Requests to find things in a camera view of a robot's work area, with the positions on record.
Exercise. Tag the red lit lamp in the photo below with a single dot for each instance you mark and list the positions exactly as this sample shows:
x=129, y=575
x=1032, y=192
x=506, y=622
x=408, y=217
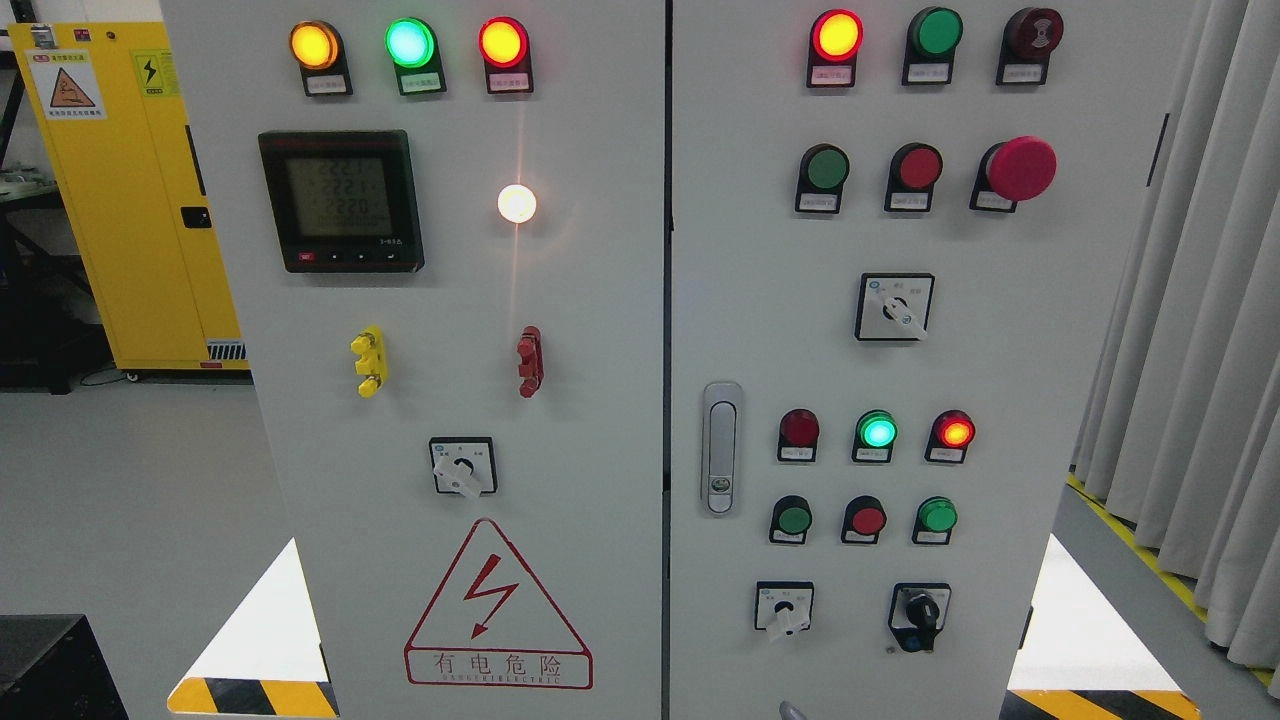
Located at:
x=951, y=434
x=834, y=44

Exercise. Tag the grey right cabinet door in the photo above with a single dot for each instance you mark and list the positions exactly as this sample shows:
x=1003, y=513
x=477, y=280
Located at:
x=765, y=297

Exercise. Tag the dark red buzzer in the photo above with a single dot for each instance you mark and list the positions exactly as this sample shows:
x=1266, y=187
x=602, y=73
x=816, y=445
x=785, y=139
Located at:
x=1029, y=39

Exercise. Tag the red lit lamp lower right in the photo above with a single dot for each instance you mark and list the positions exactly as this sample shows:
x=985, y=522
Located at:
x=951, y=434

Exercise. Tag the green lit lamp lower right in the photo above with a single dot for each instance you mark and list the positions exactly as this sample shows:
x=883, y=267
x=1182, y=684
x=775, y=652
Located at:
x=873, y=439

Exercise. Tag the grey left cabinet door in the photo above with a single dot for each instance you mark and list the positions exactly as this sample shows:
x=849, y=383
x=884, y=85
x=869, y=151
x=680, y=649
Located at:
x=579, y=464

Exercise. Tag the black key selector switch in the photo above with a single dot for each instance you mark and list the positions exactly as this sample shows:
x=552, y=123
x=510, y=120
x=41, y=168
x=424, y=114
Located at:
x=917, y=614

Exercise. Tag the upper right rotary selector switch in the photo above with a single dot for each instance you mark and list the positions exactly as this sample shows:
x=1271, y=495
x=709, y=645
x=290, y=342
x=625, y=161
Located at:
x=893, y=307

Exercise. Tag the green indicator lamp top left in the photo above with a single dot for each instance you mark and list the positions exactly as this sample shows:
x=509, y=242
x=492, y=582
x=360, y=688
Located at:
x=415, y=53

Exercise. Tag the lower right green push button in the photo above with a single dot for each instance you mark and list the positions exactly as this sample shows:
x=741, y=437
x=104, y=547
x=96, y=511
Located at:
x=934, y=523

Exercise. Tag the red indicator lamp top left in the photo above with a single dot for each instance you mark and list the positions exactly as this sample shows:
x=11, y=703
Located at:
x=505, y=47

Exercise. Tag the red lit lamp top right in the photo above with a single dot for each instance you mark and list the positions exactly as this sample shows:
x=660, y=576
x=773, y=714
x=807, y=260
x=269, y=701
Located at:
x=834, y=44

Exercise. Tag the red terminal connector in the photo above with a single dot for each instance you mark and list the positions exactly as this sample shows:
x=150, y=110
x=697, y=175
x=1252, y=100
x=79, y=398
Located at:
x=530, y=361

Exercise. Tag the red emergency stop mushroom button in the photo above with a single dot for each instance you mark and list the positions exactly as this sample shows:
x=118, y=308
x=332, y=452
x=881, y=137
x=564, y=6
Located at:
x=1013, y=171

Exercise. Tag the dark red unlit lamp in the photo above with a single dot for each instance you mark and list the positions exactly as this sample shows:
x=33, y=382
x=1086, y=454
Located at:
x=798, y=436

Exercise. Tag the lower left green push button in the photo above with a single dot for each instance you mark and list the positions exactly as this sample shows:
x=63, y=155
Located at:
x=791, y=520

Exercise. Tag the lower white rotary selector switch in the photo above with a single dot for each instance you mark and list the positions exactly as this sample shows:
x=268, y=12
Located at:
x=783, y=609

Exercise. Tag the yellow safety storage cabinet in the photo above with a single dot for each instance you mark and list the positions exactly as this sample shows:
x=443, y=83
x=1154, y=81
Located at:
x=109, y=104

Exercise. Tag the green unlit lamp top right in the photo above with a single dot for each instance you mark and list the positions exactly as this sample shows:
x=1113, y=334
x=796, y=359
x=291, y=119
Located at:
x=930, y=47

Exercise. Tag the left white rotary selector switch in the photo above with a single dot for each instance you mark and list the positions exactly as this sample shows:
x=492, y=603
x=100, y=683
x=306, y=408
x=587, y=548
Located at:
x=464, y=466

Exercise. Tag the black digital power meter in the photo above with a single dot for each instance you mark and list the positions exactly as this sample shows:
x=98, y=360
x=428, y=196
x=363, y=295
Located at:
x=343, y=201

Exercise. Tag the silver door latch handle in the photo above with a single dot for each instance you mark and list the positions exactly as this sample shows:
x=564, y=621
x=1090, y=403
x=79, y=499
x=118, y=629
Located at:
x=720, y=405

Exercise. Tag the red stop push button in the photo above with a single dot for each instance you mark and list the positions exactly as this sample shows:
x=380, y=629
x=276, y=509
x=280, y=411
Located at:
x=914, y=171

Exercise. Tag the grey cabinet door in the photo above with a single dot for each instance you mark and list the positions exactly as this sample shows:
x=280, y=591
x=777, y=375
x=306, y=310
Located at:
x=765, y=297
x=579, y=464

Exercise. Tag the white rotary selector switch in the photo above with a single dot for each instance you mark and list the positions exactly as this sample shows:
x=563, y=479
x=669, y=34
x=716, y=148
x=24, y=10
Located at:
x=464, y=466
x=783, y=609

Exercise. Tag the yellow terminal connector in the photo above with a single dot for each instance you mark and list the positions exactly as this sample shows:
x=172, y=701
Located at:
x=371, y=362

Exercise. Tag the red electric hazard warning sticker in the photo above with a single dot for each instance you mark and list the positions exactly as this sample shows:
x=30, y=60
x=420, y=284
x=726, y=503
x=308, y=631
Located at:
x=492, y=623

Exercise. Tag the white indicator lamp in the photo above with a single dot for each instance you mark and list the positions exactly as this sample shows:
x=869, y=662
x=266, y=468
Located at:
x=516, y=203

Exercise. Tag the grey gripper tip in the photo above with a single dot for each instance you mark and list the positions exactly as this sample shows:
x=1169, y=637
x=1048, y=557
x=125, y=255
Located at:
x=789, y=711

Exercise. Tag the black box bottom left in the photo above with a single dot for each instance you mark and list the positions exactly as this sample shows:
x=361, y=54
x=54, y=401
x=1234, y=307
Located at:
x=52, y=668

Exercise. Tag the green start push button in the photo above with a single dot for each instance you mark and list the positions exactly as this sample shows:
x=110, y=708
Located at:
x=823, y=170

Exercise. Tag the amber indicator lamp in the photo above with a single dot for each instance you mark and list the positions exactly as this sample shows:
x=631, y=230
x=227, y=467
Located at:
x=320, y=53

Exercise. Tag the grey curtain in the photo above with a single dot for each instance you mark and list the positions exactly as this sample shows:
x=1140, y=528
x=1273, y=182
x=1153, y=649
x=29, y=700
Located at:
x=1181, y=436

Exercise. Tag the lower red push button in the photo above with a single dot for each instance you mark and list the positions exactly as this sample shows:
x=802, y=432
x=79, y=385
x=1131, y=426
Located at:
x=864, y=520

